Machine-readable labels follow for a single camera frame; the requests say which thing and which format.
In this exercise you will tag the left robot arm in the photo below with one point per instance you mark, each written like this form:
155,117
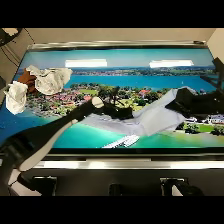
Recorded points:
40,136

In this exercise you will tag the light grey shirt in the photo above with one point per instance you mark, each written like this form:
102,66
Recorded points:
156,118

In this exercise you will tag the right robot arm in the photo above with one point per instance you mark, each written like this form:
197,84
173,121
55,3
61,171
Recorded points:
203,103

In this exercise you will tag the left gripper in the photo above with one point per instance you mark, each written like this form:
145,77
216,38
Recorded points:
118,111

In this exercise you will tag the silver frame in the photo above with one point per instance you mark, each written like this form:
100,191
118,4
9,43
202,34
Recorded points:
133,164

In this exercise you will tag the white garment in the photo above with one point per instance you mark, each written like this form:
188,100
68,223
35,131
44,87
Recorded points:
50,80
16,96

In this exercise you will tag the brown garment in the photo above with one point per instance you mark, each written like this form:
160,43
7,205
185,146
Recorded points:
26,80

